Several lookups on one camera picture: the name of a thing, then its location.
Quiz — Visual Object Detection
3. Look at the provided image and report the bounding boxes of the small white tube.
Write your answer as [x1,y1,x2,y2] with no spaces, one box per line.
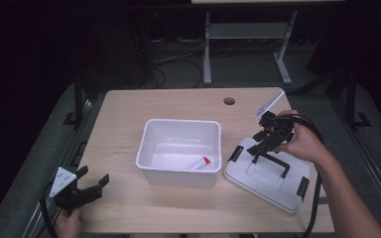
[187,156,212,172]

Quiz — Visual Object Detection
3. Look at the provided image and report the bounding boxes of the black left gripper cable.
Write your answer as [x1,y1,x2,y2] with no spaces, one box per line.
[39,179,58,238]

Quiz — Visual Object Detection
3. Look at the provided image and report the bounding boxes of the white lid with black handle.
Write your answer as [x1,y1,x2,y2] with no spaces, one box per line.
[223,136,313,215]

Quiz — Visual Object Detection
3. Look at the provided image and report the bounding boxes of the black floor cables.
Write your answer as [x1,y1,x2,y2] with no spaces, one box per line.
[150,39,206,89]

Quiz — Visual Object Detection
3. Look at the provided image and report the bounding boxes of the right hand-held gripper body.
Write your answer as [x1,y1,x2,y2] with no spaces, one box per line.
[253,88,296,148]

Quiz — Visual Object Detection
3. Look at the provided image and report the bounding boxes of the aluminium floor rail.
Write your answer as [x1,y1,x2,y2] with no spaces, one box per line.
[330,98,381,231]
[21,98,95,238]

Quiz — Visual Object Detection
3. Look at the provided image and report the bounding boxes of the white plastic storage box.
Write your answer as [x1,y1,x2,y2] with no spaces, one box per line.
[135,117,223,188]

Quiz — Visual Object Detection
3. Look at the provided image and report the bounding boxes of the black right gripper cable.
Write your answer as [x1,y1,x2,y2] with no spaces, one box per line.
[289,112,325,238]

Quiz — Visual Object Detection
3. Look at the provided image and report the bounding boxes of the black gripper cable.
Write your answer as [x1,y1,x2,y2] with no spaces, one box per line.
[39,179,58,238]
[289,112,325,238]

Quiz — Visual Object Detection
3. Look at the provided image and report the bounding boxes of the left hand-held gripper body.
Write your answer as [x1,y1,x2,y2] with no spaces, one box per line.
[49,166,91,213]

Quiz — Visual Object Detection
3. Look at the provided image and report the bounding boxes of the black metal stand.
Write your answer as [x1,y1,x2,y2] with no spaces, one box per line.
[63,73,92,128]
[343,70,373,131]

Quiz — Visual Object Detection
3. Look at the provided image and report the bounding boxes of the person's right hand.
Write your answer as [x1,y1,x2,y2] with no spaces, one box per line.
[273,109,332,167]

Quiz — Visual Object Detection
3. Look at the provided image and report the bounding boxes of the grey metal desk frame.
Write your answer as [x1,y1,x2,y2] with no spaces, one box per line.
[201,9,300,86]

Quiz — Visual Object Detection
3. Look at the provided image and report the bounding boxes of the person's left hand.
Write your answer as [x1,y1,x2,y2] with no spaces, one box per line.
[53,206,84,238]

